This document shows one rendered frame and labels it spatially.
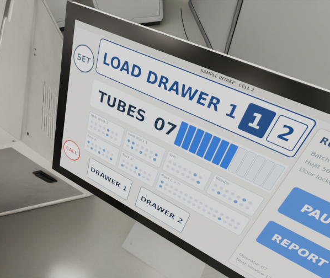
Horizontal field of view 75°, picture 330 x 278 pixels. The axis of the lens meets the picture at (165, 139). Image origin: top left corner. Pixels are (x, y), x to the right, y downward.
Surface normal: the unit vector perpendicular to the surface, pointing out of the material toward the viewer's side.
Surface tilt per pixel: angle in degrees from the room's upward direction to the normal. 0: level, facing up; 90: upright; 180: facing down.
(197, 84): 50
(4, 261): 0
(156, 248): 3
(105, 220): 0
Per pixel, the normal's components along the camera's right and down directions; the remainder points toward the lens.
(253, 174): -0.39, 0.30
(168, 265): -0.05, -0.43
